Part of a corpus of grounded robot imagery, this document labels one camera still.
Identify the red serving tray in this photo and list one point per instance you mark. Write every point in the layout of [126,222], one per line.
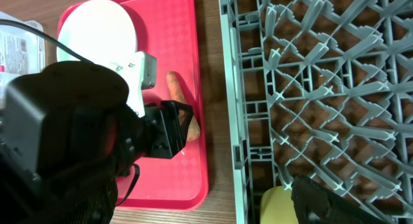
[167,30]

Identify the orange carrot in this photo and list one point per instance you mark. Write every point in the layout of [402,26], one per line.
[177,94]

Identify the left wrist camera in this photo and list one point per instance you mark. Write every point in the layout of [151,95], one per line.
[139,70]

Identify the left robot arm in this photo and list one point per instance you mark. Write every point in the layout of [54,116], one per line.
[68,134]

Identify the white round plate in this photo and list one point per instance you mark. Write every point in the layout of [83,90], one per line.
[100,31]

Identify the yellow plastic cup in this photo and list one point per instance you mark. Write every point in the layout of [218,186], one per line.
[277,207]

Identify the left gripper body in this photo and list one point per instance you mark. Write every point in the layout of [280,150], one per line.
[167,126]

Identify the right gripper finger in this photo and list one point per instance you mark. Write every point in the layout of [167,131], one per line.
[314,203]

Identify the grey dishwasher rack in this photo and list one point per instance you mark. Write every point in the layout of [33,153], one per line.
[321,88]

